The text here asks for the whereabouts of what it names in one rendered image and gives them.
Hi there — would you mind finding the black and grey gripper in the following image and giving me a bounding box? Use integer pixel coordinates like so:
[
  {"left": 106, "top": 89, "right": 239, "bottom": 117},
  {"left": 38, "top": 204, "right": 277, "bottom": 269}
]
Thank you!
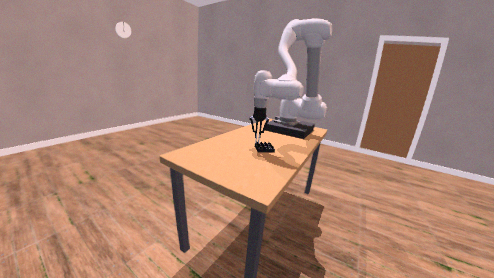
[{"left": 249, "top": 107, "right": 269, "bottom": 143}]

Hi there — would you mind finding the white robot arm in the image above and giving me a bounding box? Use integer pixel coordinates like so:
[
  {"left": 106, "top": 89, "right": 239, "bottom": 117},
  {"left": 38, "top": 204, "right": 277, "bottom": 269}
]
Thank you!
[{"left": 253, "top": 19, "right": 332, "bottom": 126}]

